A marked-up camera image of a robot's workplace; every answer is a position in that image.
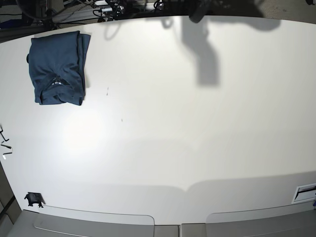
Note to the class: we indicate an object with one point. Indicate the black hex key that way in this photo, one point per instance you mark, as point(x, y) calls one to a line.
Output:
point(2, 135)

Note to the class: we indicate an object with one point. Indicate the silver hex key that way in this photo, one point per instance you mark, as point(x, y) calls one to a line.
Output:
point(9, 152)

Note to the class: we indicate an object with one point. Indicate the grey left chair back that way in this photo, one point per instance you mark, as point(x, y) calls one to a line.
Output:
point(31, 224)

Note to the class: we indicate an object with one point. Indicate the dark blue T-shirt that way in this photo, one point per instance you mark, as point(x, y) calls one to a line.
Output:
point(56, 68)

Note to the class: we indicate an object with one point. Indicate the grey chair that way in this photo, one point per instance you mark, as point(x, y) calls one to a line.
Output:
point(300, 224)
point(31, 224)

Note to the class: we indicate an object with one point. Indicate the black plastic clip part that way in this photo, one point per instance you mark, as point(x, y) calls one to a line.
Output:
point(34, 198)

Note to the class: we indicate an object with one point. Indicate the blue box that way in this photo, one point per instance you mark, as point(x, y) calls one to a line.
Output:
point(12, 23)

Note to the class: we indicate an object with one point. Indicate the grey right chair back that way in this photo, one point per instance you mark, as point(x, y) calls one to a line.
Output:
point(300, 224)

